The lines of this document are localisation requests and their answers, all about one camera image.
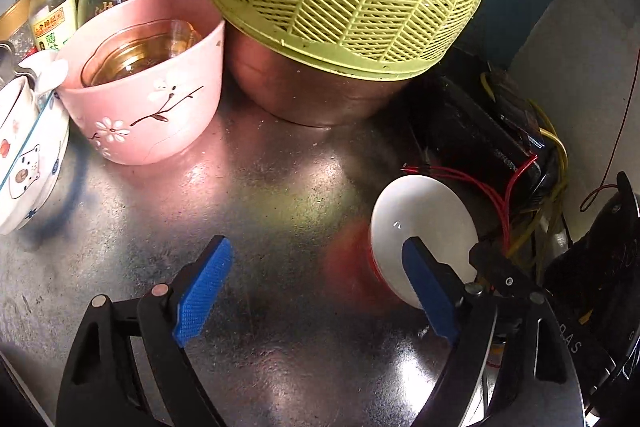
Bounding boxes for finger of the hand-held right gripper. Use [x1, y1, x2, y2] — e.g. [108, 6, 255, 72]
[469, 241, 533, 303]

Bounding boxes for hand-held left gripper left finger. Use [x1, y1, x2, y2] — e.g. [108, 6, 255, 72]
[56, 234, 236, 427]

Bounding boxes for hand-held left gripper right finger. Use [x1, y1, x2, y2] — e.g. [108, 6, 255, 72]
[401, 236, 586, 427]

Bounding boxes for small red patterned bowl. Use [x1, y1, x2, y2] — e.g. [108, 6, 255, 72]
[368, 176, 479, 309]

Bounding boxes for large black appliance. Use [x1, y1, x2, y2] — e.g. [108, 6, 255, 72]
[542, 171, 640, 418]

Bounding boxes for black electrical box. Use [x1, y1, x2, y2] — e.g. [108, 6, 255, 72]
[410, 49, 543, 192]

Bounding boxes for pink flower print bowl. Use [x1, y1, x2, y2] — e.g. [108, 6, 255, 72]
[54, 0, 226, 166]

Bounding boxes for white bear print bowl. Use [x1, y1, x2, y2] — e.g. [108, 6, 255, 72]
[0, 97, 71, 236]

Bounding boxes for stainless steel bowl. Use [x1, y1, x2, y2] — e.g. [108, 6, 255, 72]
[226, 19, 426, 128]

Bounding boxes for clear glass bowl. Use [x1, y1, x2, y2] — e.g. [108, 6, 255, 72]
[80, 19, 203, 88]

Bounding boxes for white bowl pink print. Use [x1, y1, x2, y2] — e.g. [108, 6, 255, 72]
[0, 76, 40, 158]

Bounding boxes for white ceramic spoon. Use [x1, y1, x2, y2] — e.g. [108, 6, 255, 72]
[19, 51, 69, 94]

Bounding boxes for gold lid glass jar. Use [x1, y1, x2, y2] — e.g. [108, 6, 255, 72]
[0, 0, 32, 58]

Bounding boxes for red cable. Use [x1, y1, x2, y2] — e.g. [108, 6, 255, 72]
[400, 154, 541, 258]

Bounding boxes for yellow and red cables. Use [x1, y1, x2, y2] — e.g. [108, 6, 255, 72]
[480, 72, 571, 268]

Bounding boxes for thin red wire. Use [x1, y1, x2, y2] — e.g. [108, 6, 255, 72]
[580, 52, 640, 212]

